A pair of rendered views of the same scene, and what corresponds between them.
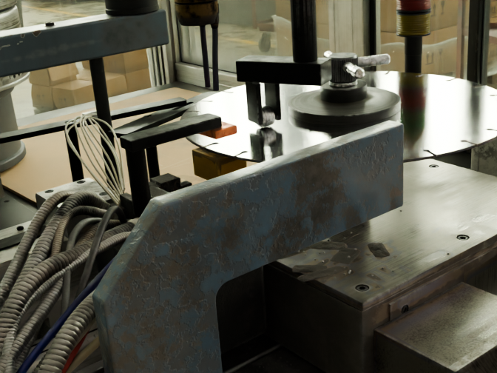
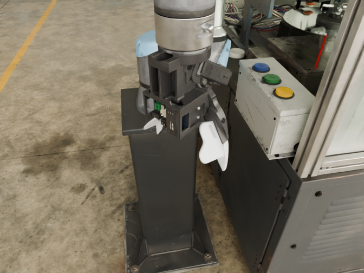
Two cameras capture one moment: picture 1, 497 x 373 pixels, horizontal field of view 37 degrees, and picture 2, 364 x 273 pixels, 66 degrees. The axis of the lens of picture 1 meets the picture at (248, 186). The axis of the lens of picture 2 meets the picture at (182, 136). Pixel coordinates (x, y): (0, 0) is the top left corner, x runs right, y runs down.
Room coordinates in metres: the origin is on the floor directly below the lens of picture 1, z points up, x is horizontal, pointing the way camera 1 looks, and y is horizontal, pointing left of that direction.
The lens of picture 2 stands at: (0.70, -1.23, 1.25)
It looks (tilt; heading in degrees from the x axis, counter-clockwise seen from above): 39 degrees down; 116
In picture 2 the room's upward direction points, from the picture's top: straight up
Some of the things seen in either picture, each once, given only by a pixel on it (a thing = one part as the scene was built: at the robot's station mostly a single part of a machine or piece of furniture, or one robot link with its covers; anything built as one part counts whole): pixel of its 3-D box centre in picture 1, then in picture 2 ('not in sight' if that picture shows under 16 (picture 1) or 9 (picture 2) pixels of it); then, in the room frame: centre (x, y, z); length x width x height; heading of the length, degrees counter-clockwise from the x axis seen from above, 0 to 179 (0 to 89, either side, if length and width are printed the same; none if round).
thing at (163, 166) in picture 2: not in sight; (163, 180); (0.29, -0.55, 0.37); 0.40 x 0.40 x 0.75; 37
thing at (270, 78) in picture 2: not in sight; (271, 80); (0.62, -0.52, 0.90); 0.04 x 0.04 x 0.02
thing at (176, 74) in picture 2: not in sight; (181, 86); (0.54, -0.90, 1.05); 0.09 x 0.08 x 0.12; 76
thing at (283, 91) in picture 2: not in sight; (283, 93); (0.66, -0.58, 0.90); 0.04 x 0.04 x 0.02
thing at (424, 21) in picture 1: (413, 22); not in sight; (1.00, -0.23, 0.98); 0.05 x 0.04 x 0.03; 37
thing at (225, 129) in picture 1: (181, 162); (304, 6); (0.61, 0.06, 0.95); 0.10 x 0.03 x 0.07; 127
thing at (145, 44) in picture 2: not in sight; (158, 56); (0.29, -0.55, 0.91); 0.13 x 0.12 x 0.14; 18
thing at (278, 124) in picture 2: not in sight; (271, 104); (0.63, -0.51, 0.82); 0.28 x 0.11 x 0.15; 127
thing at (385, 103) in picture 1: (343, 96); (334, 16); (0.72, -0.10, 0.96); 0.11 x 0.11 x 0.03
